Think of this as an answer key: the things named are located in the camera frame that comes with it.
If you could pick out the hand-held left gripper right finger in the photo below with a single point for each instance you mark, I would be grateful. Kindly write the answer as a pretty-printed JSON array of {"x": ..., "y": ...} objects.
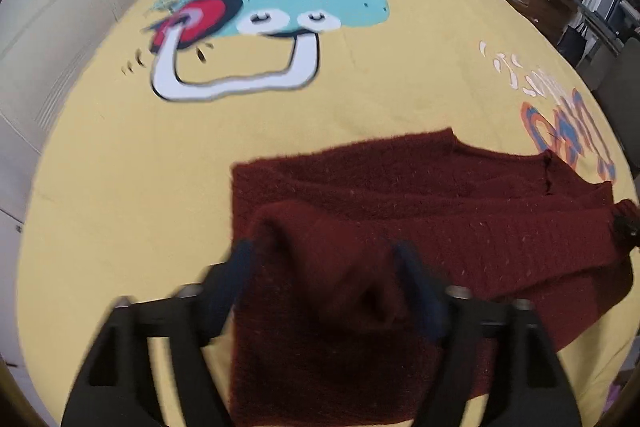
[{"x": 425, "y": 302}]

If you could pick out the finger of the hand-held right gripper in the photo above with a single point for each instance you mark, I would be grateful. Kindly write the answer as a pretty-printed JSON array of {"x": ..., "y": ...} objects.
[{"x": 627, "y": 231}]

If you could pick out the purple cloth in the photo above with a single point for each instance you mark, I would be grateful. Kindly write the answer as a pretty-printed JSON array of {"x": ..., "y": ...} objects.
[{"x": 620, "y": 389}]

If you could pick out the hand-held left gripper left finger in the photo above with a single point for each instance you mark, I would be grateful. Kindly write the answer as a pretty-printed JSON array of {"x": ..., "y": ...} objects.
[{"x": 225, "y": 292}]

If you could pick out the dark red knitted sweater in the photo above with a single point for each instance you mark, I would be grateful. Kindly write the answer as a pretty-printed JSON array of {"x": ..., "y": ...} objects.
[{"x": 400, "y": 197}]

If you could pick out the grey chair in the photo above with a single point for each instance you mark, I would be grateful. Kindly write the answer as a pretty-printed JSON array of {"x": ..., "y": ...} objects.
[{"x": 620, "y": 92}]

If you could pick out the dark tote bag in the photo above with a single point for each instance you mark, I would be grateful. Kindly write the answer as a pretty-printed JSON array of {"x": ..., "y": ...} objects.
[{"x": 571, "y": 44}]

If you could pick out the yellow printed bed sheet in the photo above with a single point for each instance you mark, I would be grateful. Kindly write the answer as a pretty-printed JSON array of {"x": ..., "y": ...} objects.
[{"x": 375, "y": 72}]

